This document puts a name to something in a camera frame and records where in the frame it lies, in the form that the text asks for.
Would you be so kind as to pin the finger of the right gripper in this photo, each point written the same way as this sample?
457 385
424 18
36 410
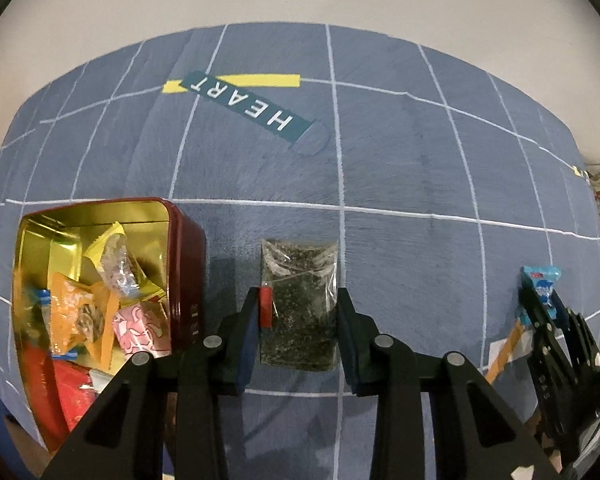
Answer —
583 350
552 375

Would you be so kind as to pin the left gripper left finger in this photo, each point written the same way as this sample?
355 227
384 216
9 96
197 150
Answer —
121 435

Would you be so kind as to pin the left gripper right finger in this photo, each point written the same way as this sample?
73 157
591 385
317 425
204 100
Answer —
428 404

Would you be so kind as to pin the blue chocolate candy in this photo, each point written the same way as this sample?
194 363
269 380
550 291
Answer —
543 280

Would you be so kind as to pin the pink patterned candy packet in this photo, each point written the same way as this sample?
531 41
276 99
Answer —
143 327

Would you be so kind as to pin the red snack packet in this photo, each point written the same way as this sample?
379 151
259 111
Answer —
60 392

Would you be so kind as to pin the orange nut snack packet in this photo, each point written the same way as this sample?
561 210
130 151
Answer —
81 315

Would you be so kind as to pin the yellow-edged date candy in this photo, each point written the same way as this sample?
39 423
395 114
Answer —
111 256

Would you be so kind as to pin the grey sesame bar packet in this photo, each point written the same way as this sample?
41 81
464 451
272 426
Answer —
298 296

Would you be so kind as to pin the blue-edged dark sesame candy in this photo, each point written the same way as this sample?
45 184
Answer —
41 314

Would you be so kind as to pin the blue grid tablecloth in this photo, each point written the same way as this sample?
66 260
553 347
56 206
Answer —
441 180

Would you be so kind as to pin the gold and red toffee tin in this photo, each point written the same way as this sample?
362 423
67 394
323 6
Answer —
93 283

